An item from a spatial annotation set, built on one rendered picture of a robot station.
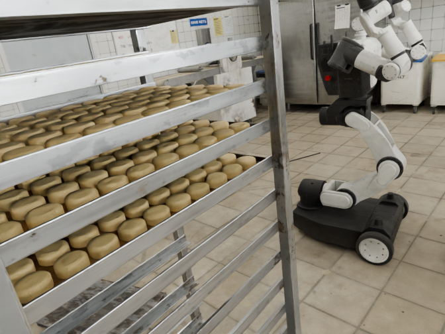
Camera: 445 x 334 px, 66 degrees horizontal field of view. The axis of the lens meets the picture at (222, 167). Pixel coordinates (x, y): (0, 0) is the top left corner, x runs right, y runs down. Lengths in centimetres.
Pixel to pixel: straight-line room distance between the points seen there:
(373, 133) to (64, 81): 184
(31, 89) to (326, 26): 520
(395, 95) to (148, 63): 511
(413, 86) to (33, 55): 483
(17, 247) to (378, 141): 194
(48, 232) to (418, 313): 178
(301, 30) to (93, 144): 532
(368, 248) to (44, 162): 196
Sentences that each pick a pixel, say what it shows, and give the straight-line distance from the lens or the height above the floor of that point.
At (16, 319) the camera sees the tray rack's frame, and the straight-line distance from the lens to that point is 49.
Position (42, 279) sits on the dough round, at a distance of 57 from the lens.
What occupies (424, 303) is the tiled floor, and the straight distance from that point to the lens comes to 207.
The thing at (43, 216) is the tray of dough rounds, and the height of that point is 115.
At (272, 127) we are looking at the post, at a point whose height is 114.
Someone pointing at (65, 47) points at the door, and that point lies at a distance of 485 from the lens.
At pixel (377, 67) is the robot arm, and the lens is 181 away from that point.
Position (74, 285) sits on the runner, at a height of 105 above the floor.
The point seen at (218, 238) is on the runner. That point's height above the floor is 96.
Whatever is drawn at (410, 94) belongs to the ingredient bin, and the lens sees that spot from 549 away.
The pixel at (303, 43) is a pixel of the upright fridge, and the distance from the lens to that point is 571.
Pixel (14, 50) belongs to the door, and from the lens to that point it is 466.
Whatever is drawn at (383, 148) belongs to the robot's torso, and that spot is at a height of 64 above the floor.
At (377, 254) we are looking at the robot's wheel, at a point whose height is 7.
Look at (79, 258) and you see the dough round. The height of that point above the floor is 106.
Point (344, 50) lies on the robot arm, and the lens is 188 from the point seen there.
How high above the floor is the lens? 134
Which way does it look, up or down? 20 degrees down
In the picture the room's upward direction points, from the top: 8 degrees counter-clockwise
